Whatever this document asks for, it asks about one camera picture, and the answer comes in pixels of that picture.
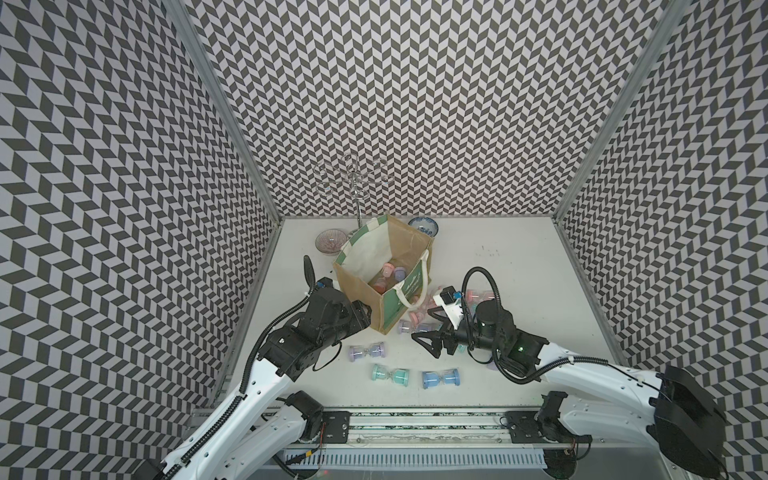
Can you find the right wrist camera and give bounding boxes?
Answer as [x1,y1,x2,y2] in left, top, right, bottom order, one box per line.
[433,286,464,329]

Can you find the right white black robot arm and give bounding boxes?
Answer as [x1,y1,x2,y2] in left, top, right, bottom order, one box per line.
[411,299,728,479]

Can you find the purple hourglass beside bag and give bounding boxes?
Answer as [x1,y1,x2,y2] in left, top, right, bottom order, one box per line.
[396,319,439,335]

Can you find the pink glass bowl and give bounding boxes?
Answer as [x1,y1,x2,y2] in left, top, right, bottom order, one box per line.
[314,228,349,255]

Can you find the teal hourglass front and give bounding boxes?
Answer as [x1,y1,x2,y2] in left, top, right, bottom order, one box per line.
[371,364,410,387]

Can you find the blue white ceramic bowl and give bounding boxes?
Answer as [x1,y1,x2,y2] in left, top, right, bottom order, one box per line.
[408,216,439,238]

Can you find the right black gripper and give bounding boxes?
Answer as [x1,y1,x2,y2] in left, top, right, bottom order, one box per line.
[411,306,503,360]

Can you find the pink hourglass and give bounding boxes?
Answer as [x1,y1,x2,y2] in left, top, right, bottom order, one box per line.
[466,289,496,304]
[371,262,397,295]

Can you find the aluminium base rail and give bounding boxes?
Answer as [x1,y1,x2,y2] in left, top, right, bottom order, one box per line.
[179,407,685,451]

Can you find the silver wire tree stand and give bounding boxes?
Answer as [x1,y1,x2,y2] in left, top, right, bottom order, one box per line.
[310,152,394,232]

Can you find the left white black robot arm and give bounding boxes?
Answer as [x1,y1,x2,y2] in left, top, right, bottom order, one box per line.
[131,278,372,479]

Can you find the brown green canvas bag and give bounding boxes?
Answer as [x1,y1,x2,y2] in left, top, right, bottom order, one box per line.
[333,214,433,334]

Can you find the blue hourglass front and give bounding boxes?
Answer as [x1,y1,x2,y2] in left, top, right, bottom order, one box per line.
[421,369,461,390]

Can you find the purple hourglass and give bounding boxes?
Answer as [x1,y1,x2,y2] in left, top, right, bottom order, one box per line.
[348,342,387,363]
[396,319,439,335]

